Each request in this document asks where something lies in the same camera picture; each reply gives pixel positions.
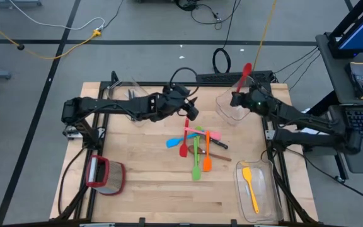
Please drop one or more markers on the red mesh basket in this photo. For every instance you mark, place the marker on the red mesh basket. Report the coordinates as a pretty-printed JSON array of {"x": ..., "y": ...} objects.
[{"x": 112, "y": 176}]

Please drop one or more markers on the green silicone spoon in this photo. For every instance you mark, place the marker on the green silicone spoon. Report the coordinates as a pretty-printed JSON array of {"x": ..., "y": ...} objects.
[{"x": 199, "y": 129}]

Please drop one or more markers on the dark grey side desk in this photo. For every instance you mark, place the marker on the dark grey side desk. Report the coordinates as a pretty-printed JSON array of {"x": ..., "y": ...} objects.
[{"x": 336, "y": 79}]

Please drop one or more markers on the black table frame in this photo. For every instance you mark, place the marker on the black table frame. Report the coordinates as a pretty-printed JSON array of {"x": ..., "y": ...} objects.
[{"x": 156, "y": 84}]

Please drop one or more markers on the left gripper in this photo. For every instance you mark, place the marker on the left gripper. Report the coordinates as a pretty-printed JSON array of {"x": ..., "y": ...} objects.
[{"x": 172, "y": 104}]

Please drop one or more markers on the red silicone spoon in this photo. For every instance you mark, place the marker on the red silicone spoon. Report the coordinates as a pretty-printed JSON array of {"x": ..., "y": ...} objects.
[{"x": 247, "y": 68}]

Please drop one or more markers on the green silicone spatula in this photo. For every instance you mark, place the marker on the green silicone spatula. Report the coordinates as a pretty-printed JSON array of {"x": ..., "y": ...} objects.
[{"x": 196, "y": 174}]

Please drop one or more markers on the red silicone spatula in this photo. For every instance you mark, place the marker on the red silicone spatula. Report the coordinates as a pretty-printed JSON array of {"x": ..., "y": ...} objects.
[{"x": 183, "y": 151}]

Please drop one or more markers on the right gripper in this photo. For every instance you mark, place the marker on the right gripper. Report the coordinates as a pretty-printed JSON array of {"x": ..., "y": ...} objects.
[{"x": 243, "y": 100}]

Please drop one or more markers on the clear rectangular dish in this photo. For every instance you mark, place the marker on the clear rectangular dish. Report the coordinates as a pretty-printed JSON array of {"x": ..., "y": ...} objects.
[{"x": 269, "y": 195}]

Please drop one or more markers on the black serrated knife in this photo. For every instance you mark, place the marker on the black serrated knife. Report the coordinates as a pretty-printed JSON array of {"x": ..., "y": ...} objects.
[{"x": 134, "y": 93}]

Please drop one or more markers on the black work gloves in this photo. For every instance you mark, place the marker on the black work gloves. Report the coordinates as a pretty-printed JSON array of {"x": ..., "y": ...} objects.
[{"x": 359, "y": 79}]

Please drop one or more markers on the orange silicone spatula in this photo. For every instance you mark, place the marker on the orange silicone spatula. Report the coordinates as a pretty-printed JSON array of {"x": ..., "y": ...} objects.
[{"x": 207, "y": 164}]

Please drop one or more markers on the clear plastic bin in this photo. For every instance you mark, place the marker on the clear plastic bin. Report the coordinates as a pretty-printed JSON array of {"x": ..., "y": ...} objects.
[
  {"x": 228, "y": 110},
  {"x": 121, "y": 91}
]

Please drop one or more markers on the silver mounting bracket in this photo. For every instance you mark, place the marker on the silver mounting bracket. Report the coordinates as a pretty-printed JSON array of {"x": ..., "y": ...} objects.
[{"x": 271, "y": 135}]

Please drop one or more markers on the black perforated power strip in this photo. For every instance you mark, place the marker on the black perforated power strip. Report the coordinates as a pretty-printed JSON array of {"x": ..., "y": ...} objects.
[{"x": 219, "y": 76}]

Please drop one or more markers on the brown wooden spoon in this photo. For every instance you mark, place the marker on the brown wooden spoon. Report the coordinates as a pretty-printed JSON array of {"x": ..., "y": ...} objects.
[{"x": 219, "y": 156}]

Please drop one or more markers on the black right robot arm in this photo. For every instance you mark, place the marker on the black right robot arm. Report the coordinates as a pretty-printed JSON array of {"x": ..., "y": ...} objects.
[{"x": 310, "y": 138}]

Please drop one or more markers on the yellow silicone spatula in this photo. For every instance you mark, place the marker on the yellow silicone spatula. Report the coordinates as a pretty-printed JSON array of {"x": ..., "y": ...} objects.
[{"x": 247, "y": 175}]

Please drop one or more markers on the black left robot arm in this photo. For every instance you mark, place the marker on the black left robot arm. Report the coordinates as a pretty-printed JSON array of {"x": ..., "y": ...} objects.
[{"x": 112, "y": 105}]

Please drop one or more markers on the blue silicone spatula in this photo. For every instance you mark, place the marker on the blue silicone spatula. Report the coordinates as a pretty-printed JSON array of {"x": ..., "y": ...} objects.
[{"x": 172, "y": 142}]

